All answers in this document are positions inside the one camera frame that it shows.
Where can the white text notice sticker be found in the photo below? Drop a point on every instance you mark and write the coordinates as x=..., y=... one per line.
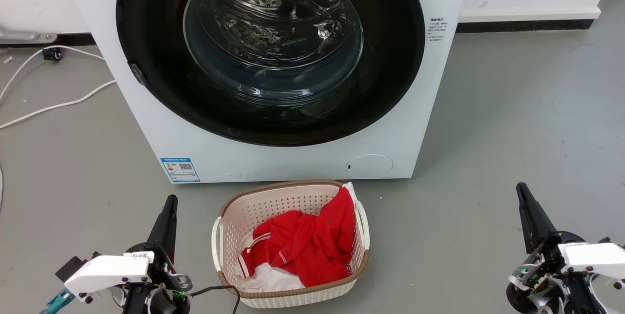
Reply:
x=436, y=30

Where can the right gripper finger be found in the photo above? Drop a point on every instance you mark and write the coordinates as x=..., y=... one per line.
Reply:
x=526, y=226
x=541, y=223

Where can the white front-load washing machine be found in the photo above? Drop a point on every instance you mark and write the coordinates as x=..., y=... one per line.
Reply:
x=293, y=162

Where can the right gripper body dark grey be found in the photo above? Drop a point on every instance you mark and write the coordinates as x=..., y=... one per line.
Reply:
x=552, y=289

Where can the round black glass washer door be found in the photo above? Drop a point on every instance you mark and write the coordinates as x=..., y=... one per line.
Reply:
x=385, y=74

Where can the round white filter cover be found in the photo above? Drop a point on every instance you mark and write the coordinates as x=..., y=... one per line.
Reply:
x=369, y=166

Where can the beige perforated laundry basket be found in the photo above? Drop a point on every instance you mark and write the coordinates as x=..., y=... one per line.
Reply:
x=254, y=206

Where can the grey metal floor bracket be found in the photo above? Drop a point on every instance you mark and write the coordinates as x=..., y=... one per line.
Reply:
x=22, y=36

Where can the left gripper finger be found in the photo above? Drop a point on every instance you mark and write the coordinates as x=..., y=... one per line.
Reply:
x=160, y=228
x=172, y=236

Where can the red garment with white trim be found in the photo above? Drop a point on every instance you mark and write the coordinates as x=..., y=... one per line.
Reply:
x=312, y=245

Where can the blue energy label sticker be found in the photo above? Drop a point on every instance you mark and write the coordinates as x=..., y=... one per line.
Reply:
x=179, y=170

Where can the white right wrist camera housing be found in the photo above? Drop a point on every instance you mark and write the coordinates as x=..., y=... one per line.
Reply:
x=593, y=255

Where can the left gripper body dark grey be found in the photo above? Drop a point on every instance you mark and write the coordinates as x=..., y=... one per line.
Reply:
x=163, y=299

